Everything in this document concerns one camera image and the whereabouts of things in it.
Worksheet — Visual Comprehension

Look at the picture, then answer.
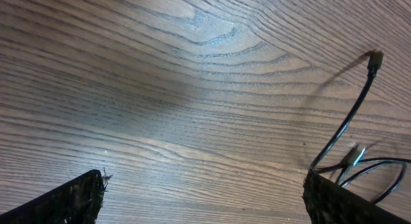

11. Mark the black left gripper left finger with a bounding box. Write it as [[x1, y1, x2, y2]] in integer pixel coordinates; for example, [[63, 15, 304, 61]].
[[1, 169, 105, 224]]

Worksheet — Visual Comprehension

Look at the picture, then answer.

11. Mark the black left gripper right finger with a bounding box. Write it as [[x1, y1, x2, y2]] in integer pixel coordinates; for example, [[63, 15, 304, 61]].
[[302, 171, 410, 224]]

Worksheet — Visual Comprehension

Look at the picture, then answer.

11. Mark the black USB cable bundle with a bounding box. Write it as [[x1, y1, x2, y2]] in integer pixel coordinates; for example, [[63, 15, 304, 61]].
[[308, 49, 411, 205]]

